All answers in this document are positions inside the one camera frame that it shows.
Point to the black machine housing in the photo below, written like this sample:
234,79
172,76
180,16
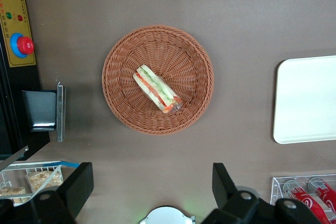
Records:
18,119

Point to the red indicator lamp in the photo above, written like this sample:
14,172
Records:
20,18

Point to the aluminium profile bar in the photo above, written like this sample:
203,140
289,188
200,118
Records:
13,159

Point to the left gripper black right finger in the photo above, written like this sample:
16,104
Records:
236,203

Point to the blue tape strip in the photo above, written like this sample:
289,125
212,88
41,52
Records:
68,164

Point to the triangle sandwich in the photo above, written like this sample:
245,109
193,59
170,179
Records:
155,90

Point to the clear bag of crackers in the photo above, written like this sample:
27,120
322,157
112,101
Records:
43,180
11,192

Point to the red cola bottle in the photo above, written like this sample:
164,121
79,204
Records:
324,192
333,220
302,195

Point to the red emergency stop button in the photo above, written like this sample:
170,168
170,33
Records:
25,45

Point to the grey metal bracket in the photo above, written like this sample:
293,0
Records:
61,113

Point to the brown round wicker basket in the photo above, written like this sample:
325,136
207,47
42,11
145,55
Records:
126,58

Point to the green indicator lamp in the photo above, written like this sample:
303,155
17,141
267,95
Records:
8,15

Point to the yellow control panel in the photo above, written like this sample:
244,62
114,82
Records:
18,6

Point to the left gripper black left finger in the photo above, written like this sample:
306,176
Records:
65,197

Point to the beige plastic tray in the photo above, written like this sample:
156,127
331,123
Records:
307,100

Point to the clear acrylic bottle rack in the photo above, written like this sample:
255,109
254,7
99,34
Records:
275,187

